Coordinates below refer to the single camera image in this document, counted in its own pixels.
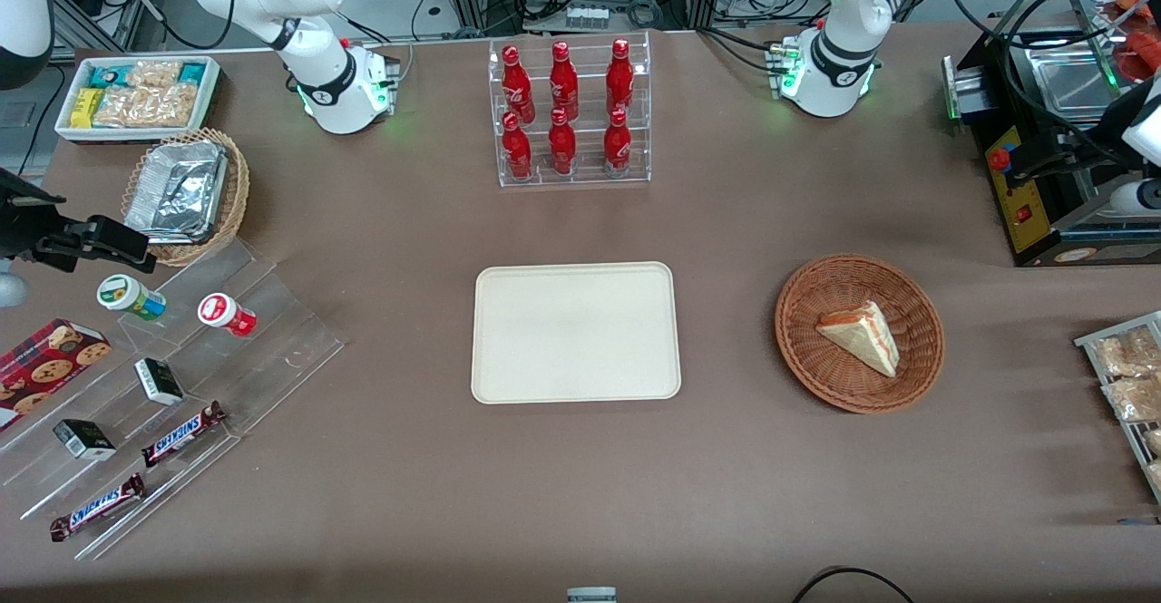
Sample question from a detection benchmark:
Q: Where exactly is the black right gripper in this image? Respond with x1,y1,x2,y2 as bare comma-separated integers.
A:
0,169,158,275

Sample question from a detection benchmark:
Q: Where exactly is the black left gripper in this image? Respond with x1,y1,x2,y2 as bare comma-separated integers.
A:
1009,86,1146,185

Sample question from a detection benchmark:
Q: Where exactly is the triangular sandwich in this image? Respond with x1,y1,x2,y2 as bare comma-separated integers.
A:
815,300,901,378

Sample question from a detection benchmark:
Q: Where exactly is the stainless steel tray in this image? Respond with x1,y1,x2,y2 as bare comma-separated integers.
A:
1023,39,1122,121

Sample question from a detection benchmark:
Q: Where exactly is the aluminium foil tray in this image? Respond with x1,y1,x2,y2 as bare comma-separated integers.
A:
122,139,229,247

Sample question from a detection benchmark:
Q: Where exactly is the light wicker basket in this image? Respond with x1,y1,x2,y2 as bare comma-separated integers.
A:
120,127,251,267

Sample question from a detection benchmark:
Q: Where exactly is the brown wicker basket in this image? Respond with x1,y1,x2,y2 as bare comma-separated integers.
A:
775,253,946,414

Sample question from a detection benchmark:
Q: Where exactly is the cream plastic tray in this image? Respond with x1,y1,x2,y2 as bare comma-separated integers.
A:
471,261,682,404

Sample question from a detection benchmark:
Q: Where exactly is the black sealing machine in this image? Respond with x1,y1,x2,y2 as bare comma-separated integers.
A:
941,0,1161,268

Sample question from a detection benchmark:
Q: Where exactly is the green lidded jar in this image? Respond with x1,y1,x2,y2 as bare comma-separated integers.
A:
96,273,168,322

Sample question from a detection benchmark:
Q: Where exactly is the red plaid cookie box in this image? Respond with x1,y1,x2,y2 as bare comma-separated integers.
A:
0,317,112,433

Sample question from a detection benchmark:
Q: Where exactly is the red lidded jar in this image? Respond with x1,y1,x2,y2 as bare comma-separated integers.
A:
197,292,259,339

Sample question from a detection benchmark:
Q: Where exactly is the small dark green box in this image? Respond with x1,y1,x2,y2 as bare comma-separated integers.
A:
133,358,186,407
52,418,118,462

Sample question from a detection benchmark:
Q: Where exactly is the clear cracker packet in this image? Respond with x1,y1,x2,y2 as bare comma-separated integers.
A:
94,83,201,129
127,60,183,90

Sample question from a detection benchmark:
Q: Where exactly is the orange red object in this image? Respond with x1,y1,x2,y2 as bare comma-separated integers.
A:
1114,0,1161,80

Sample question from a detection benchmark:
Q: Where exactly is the white plastic snack bin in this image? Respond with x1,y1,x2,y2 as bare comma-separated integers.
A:
54,55,223,144

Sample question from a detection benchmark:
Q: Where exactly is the clear acrylic stepped stand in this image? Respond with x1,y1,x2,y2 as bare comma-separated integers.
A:
0,236,346,561

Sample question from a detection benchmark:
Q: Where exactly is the Snickers chocolate bar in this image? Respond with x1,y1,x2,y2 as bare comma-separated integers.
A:
140,400,229,469
49,472,147,543

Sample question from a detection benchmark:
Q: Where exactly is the red cola bottle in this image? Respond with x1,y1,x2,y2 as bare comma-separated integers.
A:
502,112,533,180
548,107,578,176
606,38,635,116
550,41,580,121
603,108,633,176
502,44,535,123

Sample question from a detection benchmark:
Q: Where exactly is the clear acrylic bottle rack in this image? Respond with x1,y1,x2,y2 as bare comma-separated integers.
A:
487,30,652,190

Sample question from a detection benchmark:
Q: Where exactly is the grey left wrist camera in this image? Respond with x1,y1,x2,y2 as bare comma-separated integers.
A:
1110,179,1161,217

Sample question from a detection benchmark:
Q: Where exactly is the metal wire rack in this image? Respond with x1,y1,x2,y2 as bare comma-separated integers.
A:
1074,310,1161,506

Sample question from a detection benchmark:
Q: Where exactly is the black cable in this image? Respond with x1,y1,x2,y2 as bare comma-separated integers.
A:
791,566,918,603

